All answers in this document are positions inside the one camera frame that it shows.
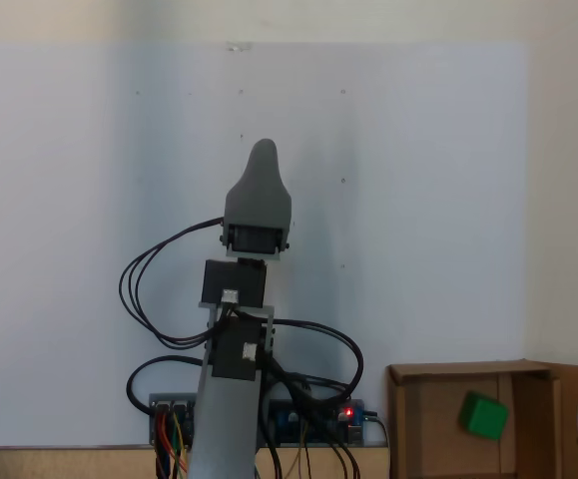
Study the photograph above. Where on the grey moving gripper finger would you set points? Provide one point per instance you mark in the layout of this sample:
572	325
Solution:
258	199

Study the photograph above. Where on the green dice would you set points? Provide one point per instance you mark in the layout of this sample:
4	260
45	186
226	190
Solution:
483	416

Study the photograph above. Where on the blue board with capacitors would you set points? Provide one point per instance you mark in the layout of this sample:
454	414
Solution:
283	421

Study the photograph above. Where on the grey mounting plate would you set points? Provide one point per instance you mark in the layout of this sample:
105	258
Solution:
153	399

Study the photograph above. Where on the brown cardboard box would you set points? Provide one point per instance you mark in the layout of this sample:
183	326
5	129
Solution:
428	424

